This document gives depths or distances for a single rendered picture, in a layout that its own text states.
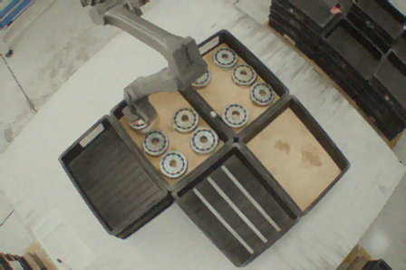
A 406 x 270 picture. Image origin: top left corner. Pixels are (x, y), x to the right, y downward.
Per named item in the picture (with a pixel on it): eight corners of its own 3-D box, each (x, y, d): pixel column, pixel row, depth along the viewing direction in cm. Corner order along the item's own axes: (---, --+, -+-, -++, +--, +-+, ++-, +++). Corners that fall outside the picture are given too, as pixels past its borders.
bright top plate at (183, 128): (166, 117, 168) (166, 117, 167) (187, 101, 170) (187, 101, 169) (182, 137, 165) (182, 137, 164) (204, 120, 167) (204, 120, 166)
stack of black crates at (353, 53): (312, 62, 255) (320, 36, 223) (333, 39, 261) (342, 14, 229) (353, 102, 245) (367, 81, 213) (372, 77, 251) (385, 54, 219)
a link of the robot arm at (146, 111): (142, 75, 143) (123, 90, 139) (164, 97, 140) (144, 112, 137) (140, 92, 153) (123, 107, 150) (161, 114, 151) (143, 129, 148)
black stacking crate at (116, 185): (65, 165, 167) (57, 158, 156) (112, 123, 173) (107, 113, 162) (117, 239, 156) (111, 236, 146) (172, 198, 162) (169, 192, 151)
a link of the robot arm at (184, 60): (208, 39, 101) (178, 59, 97) (210, 75, 112) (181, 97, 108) (111, -10, 120) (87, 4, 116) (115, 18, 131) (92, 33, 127)
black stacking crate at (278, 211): (173, 198, 162) (170, 193, 151) (234, 150, 168) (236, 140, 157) (239, 268, 152) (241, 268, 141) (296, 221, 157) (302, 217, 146)
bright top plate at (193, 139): (184, 139, 165) (184, 139, 164) (205, 122, 167) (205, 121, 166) (202, 159, 162) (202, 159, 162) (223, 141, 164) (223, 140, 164)
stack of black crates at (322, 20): (265, 24, 265) (270, -12, 222) (290, 5, 271) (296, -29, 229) (311, 62, 255) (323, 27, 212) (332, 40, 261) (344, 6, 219)
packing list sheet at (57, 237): (29, 231, 167) (29, 231, 167) (54, 204, 172) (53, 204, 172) (70, 283, 159) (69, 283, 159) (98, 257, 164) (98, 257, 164)
